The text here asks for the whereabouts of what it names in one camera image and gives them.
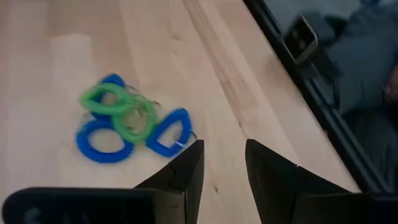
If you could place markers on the person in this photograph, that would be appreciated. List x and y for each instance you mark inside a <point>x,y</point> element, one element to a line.
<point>367,62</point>

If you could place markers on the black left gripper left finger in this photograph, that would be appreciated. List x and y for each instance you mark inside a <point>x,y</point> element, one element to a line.
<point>186,174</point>

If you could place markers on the black table frame rail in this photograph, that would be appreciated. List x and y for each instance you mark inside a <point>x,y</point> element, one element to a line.
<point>323,102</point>

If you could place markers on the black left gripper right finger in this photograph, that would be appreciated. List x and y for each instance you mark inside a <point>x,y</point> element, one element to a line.
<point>273,180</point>

